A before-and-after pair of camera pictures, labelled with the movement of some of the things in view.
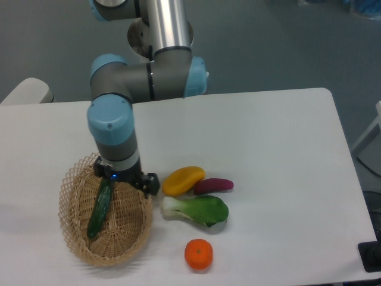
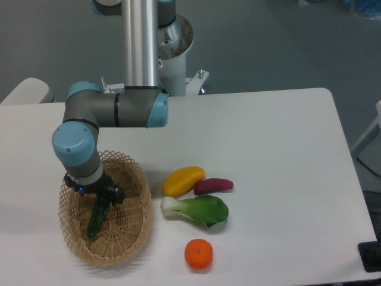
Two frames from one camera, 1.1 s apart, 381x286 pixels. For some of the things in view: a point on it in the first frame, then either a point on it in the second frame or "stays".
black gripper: x=149 y=185 → x=116 y=195
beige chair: x=30 y=91 stays
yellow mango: x=183 y=181 stays
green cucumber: x=99 y=213 stays
